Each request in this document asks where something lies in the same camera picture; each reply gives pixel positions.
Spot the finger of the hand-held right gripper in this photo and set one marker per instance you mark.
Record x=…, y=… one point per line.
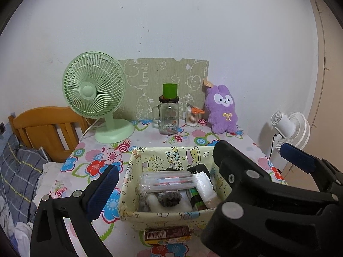
x=233, y=163
x=297, y=158

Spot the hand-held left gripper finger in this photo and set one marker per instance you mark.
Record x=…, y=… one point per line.
x=103, y=190

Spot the white foam roll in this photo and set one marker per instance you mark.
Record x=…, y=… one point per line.
x=206, y=187

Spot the black cloth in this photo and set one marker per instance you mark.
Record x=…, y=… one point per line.
x=197, y=169

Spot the green tissue packet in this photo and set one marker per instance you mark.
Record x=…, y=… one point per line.
x=198, y=200

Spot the clear plastic pen case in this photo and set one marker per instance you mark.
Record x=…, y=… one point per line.
x=166, y=182

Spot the yellow cartoon print fabric basket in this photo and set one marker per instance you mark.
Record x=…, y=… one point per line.
x=160, y=159

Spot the white towel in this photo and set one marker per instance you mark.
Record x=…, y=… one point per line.
x=183, y=206

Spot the grey fuzzy sock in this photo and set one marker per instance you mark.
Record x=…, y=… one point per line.
x=169, y=198

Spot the white standing fan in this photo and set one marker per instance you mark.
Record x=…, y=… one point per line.
x=290, y=133

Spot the floral tablecloth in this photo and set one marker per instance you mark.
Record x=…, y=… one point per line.
x=101, y=160

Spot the purple plush bunny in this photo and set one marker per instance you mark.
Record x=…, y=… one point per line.
x=222, y=112

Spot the clear cotton swab box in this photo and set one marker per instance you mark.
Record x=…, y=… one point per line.
x=192, y=118

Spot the brown rectangular box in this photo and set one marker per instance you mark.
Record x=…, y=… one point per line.
x=167, y=235

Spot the glass mug jar with lid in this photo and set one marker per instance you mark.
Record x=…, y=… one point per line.
x=168, y=117

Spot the blue plaid pillow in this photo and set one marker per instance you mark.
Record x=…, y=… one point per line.
x=21, y=171

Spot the wooden bed headboard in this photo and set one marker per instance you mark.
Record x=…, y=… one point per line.
x=40, y=131

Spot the green plastic cup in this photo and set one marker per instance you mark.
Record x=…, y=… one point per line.
x=170, y=90

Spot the green desk fan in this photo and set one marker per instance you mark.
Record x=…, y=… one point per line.
x=87, y=91

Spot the white crumpled bedding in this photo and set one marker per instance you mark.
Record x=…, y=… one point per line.
x=12, y=233

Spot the green cartoon print board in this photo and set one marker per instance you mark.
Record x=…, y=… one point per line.
x=155, y=73

